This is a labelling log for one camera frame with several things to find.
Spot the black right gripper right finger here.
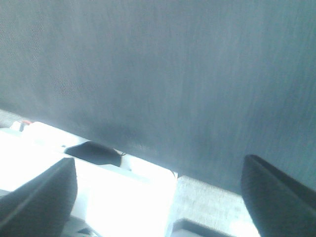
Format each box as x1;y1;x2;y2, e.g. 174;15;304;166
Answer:
241;155;316;237

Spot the dark object beyond table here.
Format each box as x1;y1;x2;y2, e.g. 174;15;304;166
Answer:
65;141;121;167

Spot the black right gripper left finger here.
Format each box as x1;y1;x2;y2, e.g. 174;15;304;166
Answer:
0;158;78;237

